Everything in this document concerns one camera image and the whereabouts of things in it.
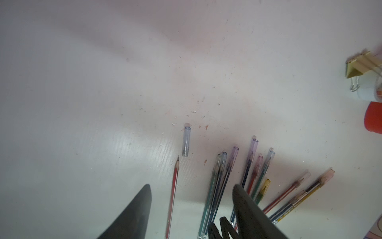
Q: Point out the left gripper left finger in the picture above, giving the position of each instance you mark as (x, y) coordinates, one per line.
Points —
(132, 222)

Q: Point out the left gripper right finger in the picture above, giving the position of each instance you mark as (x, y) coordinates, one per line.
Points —
(251, 221)

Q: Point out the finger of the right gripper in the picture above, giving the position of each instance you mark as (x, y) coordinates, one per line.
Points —
(228, 232)
(213, 232)

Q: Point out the dark blue pencil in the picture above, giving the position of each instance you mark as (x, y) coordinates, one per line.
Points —
(221, 165)

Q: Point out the clear blue pencil cap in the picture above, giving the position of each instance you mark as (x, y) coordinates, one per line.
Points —
(186, 140)

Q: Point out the red capped pencil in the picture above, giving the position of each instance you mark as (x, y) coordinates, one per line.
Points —
(255, 173)

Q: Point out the dark capped pencil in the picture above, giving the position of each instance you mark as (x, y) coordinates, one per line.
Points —
(249, 160)

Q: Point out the yellow black capped pencil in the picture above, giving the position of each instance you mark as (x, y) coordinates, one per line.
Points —
(319, 182)

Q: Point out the red pen cup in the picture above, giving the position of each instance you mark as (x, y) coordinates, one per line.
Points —
(373, 118)

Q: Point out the clear tape roll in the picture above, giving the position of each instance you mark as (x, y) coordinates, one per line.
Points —
(370, 87)

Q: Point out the yellow binder clip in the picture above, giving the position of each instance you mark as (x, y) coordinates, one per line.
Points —
(361, 64)

